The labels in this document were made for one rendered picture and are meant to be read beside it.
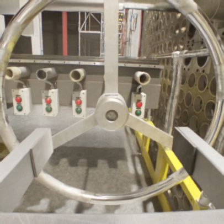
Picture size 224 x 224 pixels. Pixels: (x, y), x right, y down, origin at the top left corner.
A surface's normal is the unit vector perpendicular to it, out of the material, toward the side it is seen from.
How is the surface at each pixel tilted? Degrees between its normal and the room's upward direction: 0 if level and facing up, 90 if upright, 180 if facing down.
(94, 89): 90
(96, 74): 90
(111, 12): 90
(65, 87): 90
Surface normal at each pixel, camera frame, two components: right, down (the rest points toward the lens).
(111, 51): 0.01, 0.29
